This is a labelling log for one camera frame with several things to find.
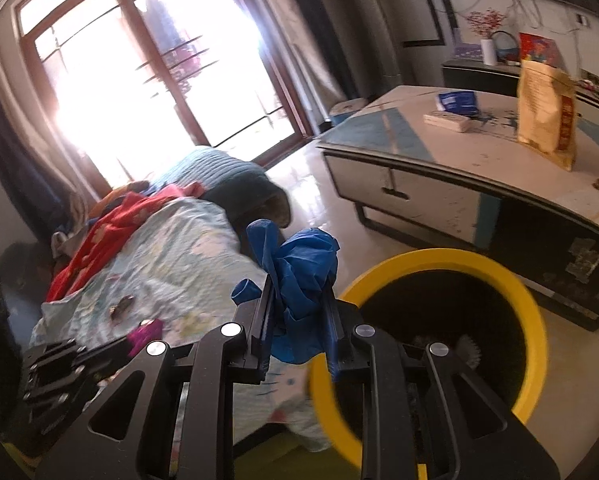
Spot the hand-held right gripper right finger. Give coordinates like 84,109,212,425
321,295,563,480

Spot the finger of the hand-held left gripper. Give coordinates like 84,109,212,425
77,339,133,378

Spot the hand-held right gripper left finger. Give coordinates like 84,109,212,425
34,272,276,480

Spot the blue rubber glove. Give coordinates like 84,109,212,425
231,219,341,365

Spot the yellow trash bin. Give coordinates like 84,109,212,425
307,247,550,480

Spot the brown candy wrapper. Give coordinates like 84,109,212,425
108,297,135,321

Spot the light blue printed blanket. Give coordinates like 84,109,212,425
30,197,330,452

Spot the red patterned cloth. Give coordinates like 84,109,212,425
44,182,205,304

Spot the white pleated paper cup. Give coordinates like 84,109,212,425
454,335,483,369

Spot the white and blue coffee table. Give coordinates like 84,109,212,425
317,85,599,333

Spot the dark curtain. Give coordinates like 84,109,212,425
0,35,98,243

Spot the white and blue bucket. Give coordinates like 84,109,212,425
329,99,368,129

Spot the small white box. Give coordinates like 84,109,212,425
423,112,473,134

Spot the blue tissue packet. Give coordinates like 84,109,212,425
437,91,480,115

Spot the grey curtain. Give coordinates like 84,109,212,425
230,0,397,133

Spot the brown framed window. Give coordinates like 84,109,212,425
14,0,315,191

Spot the black and white TV cabinet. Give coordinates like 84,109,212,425
442,57,599,127

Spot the tan paper pouch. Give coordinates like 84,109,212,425
517,59,579,173

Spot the white vase with red flowers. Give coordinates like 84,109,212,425
467,10,508,67

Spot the red gift box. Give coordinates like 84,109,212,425
518,32,565,69

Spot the dark basket with handle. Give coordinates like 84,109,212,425
492,30,521,65

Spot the black framed wall panel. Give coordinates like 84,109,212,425
379,0,446,47

